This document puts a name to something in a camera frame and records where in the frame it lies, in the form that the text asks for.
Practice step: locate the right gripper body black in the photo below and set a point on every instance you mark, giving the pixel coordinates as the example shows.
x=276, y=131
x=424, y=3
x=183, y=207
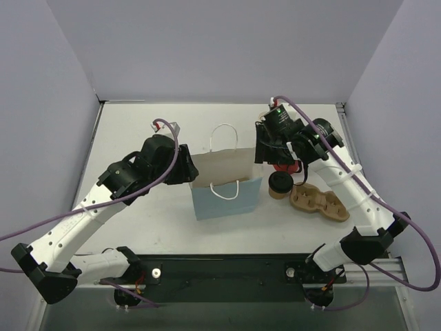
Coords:
x=259, y=144

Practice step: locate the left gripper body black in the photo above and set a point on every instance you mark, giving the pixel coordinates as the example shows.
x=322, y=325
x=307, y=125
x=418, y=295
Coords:
x=186, y=165

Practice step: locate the single black cup lid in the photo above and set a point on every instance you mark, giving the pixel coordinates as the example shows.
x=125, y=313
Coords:
x=280, y=182

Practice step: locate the blue paper bag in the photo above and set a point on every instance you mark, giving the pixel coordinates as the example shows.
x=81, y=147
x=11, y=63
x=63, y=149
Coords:
x=228, y=182

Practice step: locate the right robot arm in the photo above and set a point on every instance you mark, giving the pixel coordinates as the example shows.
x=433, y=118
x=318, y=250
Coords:
x=322, y=149

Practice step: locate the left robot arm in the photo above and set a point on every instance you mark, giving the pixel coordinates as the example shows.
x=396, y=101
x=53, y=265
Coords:
x=51, y=262

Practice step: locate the stack of brown paper cups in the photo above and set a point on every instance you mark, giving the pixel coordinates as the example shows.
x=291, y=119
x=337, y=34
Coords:
x=262, y=113

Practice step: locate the red straw holder cup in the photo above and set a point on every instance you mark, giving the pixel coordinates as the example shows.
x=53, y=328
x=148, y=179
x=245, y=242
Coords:
x=290, y=169

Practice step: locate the brown pulp cup carrier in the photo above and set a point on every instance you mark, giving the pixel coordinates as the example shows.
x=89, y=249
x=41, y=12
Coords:
x=308, y=198

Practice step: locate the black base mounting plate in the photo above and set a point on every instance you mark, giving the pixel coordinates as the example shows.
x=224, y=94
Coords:
x=162, y=279

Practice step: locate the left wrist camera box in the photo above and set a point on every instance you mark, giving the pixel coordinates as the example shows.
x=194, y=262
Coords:
x=170, y=130

